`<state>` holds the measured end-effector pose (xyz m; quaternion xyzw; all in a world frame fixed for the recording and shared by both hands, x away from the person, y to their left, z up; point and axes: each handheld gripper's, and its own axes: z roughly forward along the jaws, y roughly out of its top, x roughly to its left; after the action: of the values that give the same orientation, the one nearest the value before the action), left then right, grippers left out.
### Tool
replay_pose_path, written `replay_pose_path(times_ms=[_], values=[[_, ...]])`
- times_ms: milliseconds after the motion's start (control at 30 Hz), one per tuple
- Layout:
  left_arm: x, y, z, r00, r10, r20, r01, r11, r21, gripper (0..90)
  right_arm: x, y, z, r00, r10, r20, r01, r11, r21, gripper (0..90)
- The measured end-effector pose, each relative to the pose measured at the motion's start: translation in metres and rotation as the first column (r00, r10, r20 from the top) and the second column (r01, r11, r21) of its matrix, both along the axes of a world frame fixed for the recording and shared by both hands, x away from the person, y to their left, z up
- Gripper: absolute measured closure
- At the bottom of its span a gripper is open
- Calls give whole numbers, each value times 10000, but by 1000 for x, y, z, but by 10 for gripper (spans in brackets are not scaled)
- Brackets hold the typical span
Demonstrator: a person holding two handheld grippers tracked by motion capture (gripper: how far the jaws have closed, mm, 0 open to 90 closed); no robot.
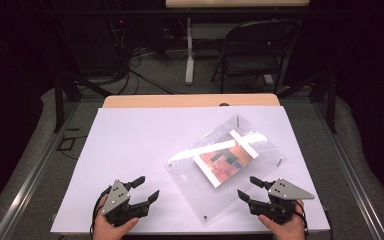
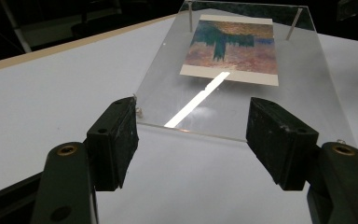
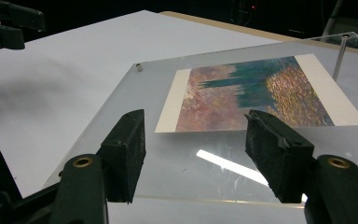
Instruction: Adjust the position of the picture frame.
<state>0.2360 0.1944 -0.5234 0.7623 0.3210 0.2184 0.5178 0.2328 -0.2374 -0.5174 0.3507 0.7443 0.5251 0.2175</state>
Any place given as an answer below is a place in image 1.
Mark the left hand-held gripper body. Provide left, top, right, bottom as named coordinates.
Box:
left=100, top=179, right=151, bottom=228

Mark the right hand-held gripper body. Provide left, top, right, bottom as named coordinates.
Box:
left=247, top=177, right=316, bottom=225

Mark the clear acrylic picture frame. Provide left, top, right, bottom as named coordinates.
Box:
left=164, top=114, right=285, bottom=228

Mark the person's left hand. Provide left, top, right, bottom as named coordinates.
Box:
left=92, top=196, right=140, bottom=240

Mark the person's right hand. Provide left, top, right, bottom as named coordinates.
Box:
left=258, top=199, right=307, bottom=240

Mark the orange picture card white border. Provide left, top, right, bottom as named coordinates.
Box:
left=192, top=129, right=268, bottom=189

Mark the white board sheet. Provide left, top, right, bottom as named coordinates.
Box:
left=50, top=105, right=331, bottom=235

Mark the wooden table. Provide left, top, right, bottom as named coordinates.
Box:
left=101, top=93, right=281, bottom=109

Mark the black metal stand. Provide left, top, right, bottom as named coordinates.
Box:
left=275, top=64, right=338, bottom=135
left=52, top=64, right=115, bottom=134

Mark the black folding chair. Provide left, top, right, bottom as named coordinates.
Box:
left=210, top=19, right=302, bottom=95

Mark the white desk leg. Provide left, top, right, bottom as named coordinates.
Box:
left=184, top=17, right=196, bottom=86

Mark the black horizontal metal bar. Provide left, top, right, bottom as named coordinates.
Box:
left=38, top=7, right=348, bottom=17

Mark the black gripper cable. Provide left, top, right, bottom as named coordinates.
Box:
left=89, top=185, right=113, bottom=240
left=294, top=199, right=310, bottom=240

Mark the aluminium rail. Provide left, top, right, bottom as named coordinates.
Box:
left=0, top=99, right=82, bottom=240
left=312, top=99, right=384, bottom=240

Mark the bundle of black floor cables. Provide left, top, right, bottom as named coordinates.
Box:
left=111, top=18, right=178, bottom=96

